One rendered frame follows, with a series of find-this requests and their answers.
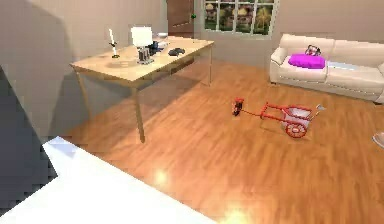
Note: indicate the light wooden table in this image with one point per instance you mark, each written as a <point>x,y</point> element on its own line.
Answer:
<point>140,71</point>

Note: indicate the white shade table lamp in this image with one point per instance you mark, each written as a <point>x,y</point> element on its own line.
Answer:
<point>142,38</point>

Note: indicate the brown room door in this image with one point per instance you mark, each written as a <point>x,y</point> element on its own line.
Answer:
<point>180,15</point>

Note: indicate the white furniture top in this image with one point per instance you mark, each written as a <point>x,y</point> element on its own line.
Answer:
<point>86,193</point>

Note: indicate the magenta cushion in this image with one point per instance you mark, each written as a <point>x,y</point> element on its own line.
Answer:
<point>306,61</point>

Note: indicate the cream sofa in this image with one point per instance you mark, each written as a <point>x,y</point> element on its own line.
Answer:
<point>350,75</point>

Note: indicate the black flat object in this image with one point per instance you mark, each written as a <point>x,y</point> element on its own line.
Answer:
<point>176,51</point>

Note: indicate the pale round object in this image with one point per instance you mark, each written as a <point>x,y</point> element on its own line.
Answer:
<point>379,139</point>

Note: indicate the white bowl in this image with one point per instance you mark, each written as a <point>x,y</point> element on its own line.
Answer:
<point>162,35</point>

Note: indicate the white candle on black holder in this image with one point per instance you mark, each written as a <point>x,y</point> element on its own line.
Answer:
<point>113,45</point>

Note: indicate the white framed window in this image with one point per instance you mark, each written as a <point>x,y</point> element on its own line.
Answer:
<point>240,16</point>

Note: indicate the red and white toy cart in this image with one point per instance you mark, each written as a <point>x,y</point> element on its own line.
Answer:
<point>290,118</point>

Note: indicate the dark blue small object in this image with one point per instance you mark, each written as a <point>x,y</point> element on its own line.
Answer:
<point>154,46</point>

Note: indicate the pink and black small object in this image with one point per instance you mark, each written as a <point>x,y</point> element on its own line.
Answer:
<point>312,50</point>

